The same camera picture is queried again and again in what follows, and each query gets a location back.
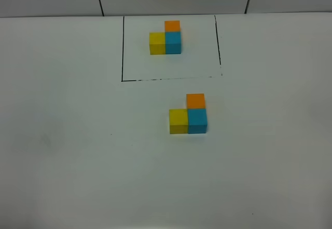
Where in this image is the orange template block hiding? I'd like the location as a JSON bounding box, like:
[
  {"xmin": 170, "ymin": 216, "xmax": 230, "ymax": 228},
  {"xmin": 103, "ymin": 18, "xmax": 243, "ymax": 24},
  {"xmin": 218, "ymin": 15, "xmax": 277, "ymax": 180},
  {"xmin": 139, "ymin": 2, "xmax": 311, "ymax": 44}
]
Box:
[{"xmin": 164, "ymin": 20, "xmax": 181, "ymax": 32}]

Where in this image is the blue template block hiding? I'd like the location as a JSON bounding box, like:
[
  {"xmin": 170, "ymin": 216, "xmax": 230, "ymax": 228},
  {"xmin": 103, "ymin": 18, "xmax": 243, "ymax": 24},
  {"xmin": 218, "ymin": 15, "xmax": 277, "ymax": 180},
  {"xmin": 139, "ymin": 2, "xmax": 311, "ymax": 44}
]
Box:
[{"xmin": 165, "ymin": 32, "xmax": 182, "ymax": 55}]

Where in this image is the yellow template block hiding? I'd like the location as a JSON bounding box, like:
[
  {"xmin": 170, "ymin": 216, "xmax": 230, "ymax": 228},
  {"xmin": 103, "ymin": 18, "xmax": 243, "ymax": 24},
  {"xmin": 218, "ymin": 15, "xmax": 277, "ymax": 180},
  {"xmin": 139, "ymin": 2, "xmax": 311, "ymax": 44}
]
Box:
[{"xmin": 149, "ymin": 32, "xmax": 165, "ymax": 55}]

